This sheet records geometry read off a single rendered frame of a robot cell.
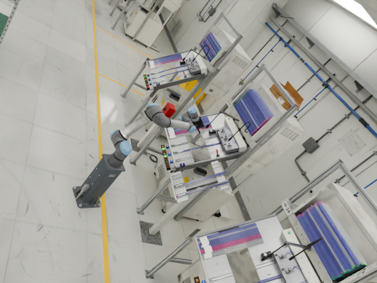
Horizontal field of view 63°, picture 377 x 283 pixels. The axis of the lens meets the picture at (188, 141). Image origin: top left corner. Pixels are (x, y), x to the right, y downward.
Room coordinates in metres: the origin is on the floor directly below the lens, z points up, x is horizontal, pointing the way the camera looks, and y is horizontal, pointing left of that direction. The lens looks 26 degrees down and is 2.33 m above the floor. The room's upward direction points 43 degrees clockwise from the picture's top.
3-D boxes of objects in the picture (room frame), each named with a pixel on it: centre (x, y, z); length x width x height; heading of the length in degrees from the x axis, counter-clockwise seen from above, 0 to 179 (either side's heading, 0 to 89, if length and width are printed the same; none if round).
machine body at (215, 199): (3.32, -0.36, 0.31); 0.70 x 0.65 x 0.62; 39
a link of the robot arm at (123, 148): (2.28, 0.38, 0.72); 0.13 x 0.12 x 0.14; 58
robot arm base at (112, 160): (2.27, 0.37, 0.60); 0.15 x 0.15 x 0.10
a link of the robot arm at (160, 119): (2.56, 0.19, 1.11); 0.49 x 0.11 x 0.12; 148
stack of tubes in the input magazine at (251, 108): (3.19, -0.30, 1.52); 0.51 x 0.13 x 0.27; 39
